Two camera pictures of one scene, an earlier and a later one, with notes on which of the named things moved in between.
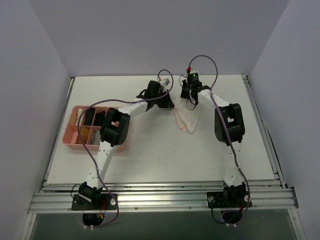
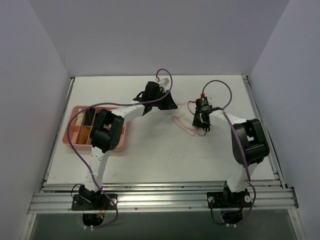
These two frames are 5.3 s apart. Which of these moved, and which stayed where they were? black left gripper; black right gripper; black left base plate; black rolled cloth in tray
Moved: black right gripper
Stayed: black left base plate; black left gripper; black rolled cloth in tray
